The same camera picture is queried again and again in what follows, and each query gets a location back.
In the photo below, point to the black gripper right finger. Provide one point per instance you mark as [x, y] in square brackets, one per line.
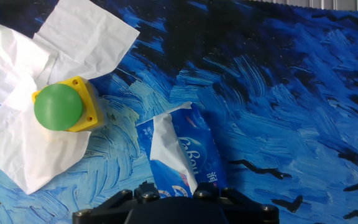
[247, 211]

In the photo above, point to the blue tissue pack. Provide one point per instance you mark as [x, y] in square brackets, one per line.
[197, 146]

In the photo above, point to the white napkin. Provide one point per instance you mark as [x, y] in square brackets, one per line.
[8, 59]
[26, 149]
[85, 37]
[166, 146]

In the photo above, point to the flat white napkin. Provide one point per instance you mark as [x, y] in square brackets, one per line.
[85, 37]
[26, 149]
[8, 59]

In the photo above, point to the green button yellow box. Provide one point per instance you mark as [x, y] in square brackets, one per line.
[57, 107]

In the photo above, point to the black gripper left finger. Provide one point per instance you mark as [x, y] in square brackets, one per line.
[104, 208]

